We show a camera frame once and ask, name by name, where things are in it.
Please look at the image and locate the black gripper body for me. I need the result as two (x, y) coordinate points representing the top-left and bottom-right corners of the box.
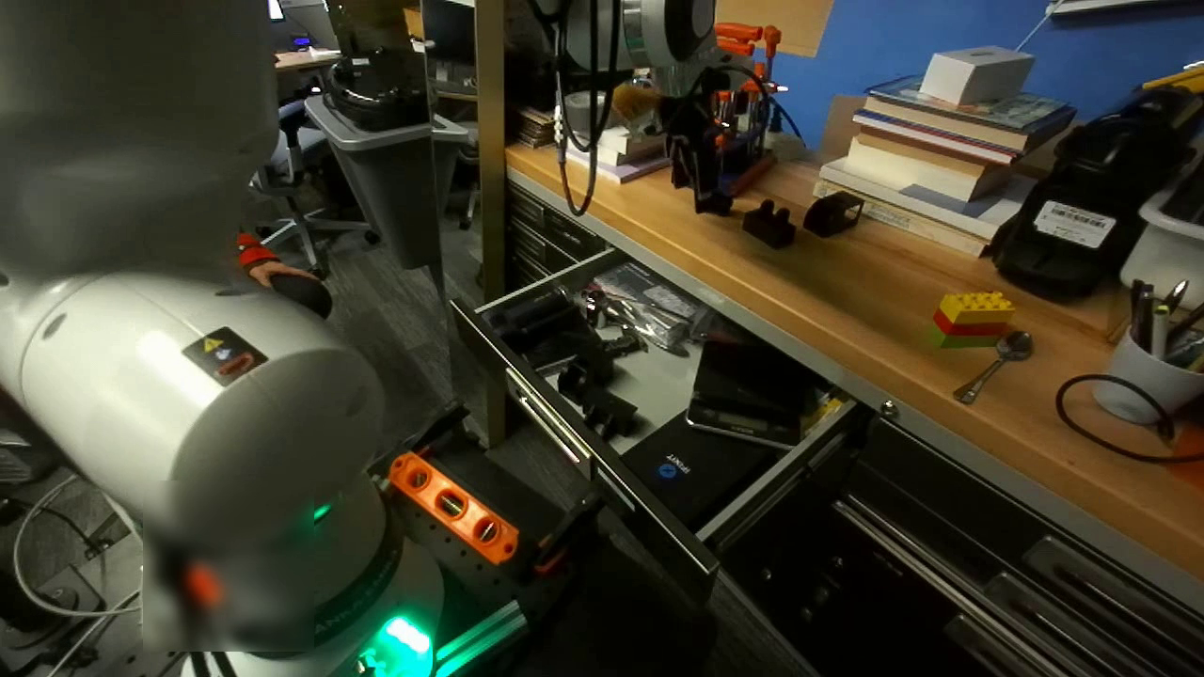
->
(663, 72), (773, 162)

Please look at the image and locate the black two-pronged bracket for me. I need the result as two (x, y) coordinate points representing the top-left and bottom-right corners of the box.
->
(579, 389), (643, 441)

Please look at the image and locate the grey metal drawer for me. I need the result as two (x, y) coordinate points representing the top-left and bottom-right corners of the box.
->
(445, 240), (877, 610)

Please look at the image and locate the grey workbench drawer cabinet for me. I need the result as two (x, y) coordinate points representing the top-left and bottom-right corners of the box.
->
(500, 162), (1204, 677)

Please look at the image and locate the white book stack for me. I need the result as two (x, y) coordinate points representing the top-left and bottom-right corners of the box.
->
(554, 108), (700, 190)

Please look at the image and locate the black hollow plastic part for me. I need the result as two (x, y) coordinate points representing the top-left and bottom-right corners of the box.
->
(803, 190), (868, 240)

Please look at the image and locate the large white book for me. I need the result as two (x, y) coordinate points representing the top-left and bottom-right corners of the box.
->
(806, 169), (1008, 263)

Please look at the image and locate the thick cream paged book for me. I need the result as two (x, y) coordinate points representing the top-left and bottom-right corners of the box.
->
(839, 123), (1023, 206)

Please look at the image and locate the black digital caliper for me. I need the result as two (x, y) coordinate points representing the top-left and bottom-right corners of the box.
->
(593, 319), (652, 367)

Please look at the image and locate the black ridged fan box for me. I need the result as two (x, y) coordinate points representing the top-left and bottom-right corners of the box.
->
(490, 290), (597, 369)

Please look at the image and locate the stack of white books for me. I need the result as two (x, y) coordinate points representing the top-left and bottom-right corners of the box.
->
(859, 80), (1079, 159)

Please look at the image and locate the black digital kitchen scale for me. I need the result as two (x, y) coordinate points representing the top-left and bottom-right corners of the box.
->
(685, 327), (828, 452)

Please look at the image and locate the small white box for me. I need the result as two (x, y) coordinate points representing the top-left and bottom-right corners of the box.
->
(916, 46), (1037, 113)

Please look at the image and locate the yellow paper pad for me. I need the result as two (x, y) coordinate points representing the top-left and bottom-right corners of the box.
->
(806, 385), (859, 441)

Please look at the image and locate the yellow red green Lego stack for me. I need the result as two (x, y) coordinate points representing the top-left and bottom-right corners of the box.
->
(928, 286), (1017, 353)

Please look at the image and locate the black iFixit case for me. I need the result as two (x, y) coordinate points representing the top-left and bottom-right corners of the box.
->
(617, 412), (790, 533)

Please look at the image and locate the grey trash bin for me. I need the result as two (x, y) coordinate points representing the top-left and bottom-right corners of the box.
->
(300, 91), (445, 270)

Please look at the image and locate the metal spoon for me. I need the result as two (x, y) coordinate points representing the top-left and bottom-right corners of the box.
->
(947, 327), (1037, 412)

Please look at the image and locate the black bin liner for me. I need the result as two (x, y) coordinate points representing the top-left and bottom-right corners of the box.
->
(324, 46), (439, 127)

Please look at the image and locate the black label printer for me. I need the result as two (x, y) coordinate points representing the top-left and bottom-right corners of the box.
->
(982, 87), (1198, 305)

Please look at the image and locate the grey office chair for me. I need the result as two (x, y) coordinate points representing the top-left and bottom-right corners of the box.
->
(250, 97), (383, 274)

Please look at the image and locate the wooden office desk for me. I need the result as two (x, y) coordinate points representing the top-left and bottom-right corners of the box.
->
(270, 46), (346, 75)

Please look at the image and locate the black handheld controller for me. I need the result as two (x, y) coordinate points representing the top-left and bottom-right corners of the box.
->
(266, 266), (336, 323)

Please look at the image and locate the orange spirit level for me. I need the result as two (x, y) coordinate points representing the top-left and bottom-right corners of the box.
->
(381, 447), (528, 572)

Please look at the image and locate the white plastic tub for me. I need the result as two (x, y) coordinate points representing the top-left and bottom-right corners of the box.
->
(1117, 148), (1204, 305)

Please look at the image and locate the person in red jacket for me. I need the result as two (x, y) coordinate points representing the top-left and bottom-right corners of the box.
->
(235, 230), (315, 293)

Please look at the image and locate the white cup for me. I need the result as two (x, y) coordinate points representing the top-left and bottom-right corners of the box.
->
(1087, 327), (1204, 428)

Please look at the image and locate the small orange red fixture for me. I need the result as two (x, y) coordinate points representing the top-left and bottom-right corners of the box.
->
(183, 566), (235, 612)

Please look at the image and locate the grey duct tape roll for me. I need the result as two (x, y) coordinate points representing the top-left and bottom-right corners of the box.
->
(557, 87), (621, 136)

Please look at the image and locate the looped black cable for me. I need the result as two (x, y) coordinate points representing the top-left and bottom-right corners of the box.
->
(1054, 369), (1204, 472)

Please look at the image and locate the white wall shelf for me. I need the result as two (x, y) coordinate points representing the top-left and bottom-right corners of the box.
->
(1046, 0), (1204, 23)

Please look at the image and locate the thin black cable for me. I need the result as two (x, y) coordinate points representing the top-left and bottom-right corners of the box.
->
(148, 548), (242, 677)

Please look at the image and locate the white cable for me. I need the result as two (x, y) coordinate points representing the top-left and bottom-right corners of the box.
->
(4, 474), (143, 677)

